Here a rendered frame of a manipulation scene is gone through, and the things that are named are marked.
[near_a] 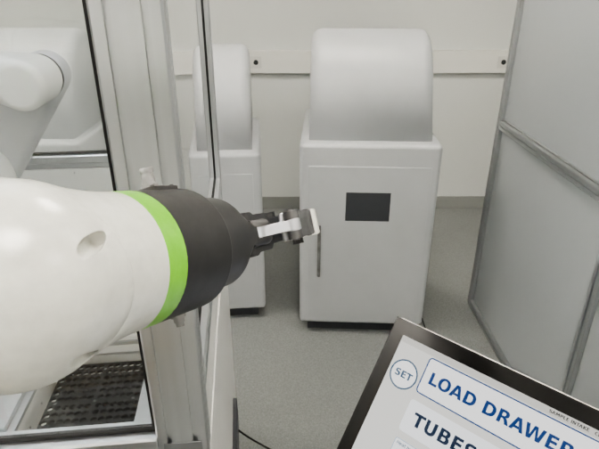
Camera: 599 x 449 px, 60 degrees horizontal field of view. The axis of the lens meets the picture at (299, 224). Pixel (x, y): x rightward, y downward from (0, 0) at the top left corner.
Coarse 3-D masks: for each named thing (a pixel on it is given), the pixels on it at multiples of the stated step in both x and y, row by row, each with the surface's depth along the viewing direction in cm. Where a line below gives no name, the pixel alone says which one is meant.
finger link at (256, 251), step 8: (248, 216) 45; (256, 216) 46; (264, 216) 48; (272, 216) 49; (272, 240) 48; (280, 240) 49; (256, 248) 45; (264, 248) 46; (272, 248) 48; (256, 256) 45
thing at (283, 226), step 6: (282, 216) 45; (282, 222) 43; (288, 222) 43; (294, 222) 43; (258, 228) 43; (264, 228) 43; (270, 228) 43; (276, 228) 43; (282, 228) 43; (288, 228) 43; (294, 228) 43; (300, 228) 44; (258, 234) 43; (264, 234) 43; (270, 234) 43; (282, 234) 45; (288, 240) 45
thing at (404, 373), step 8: (400, 360) 73; (408, 360) 72; (392, 368) 73; (400, 368) 72; (408, 368) 72; (416, 368) 71; (392, 376) 73; (400, 376) 72; (408, 376) 71; (416, 376) 71; (392, 384) 72; (400, 384) 72; (408, 384) 71; (408, 392) 71
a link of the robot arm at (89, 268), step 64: (0, 192) 24; (64, 192) 26; (128, 192) 33; (0, 256) 22; (64, 256) 24; (128, 256) 28; (0, 320) 22; (64, 320) 23; (128, 320) 29; (0, 384) 23
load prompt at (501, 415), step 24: (432, 360) 70; (432, 384) 69; (456, 384) 68; (480, 384) 66; (456, 408) 67; (480, 408) 65; (504, 408) 64; (528, 408) 63; (504, 432) 63; (528, 432) 62; (552, 432) 60; (576, 432) 59
